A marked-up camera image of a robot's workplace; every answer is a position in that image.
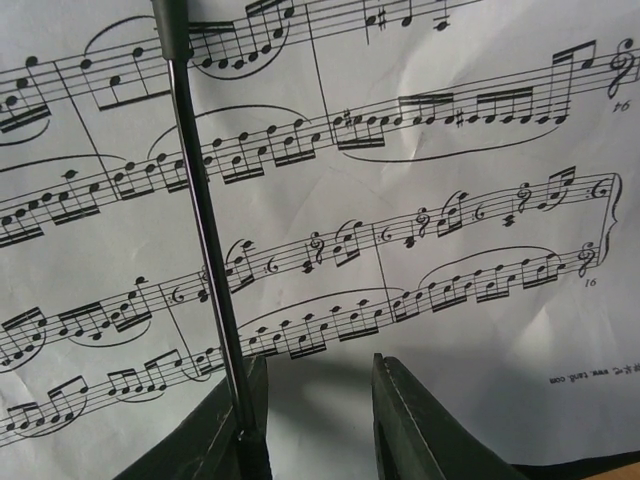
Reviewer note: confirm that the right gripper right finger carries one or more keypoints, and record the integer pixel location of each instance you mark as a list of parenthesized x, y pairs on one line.
[(417, 438)]

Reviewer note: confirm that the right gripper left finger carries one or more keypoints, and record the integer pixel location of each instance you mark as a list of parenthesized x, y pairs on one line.
[(205, 445)]

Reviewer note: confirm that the white sheet music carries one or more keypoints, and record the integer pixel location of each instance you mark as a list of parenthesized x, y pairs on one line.
[(453, 183)]

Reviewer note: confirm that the black music stand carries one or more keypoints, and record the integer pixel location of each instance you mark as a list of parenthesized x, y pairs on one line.
[(200, 200)]

